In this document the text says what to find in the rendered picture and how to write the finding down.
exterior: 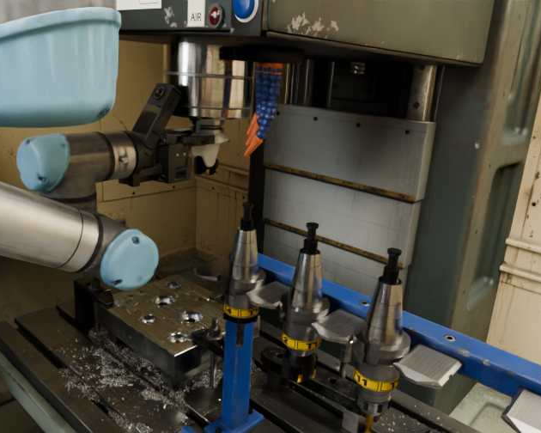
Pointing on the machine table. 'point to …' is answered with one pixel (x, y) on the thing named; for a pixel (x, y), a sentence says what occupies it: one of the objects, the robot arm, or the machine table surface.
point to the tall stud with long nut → (344, 357)
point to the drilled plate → (185, 350)
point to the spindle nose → (208, 81)
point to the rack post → (236, 386)
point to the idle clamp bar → (355, 420)
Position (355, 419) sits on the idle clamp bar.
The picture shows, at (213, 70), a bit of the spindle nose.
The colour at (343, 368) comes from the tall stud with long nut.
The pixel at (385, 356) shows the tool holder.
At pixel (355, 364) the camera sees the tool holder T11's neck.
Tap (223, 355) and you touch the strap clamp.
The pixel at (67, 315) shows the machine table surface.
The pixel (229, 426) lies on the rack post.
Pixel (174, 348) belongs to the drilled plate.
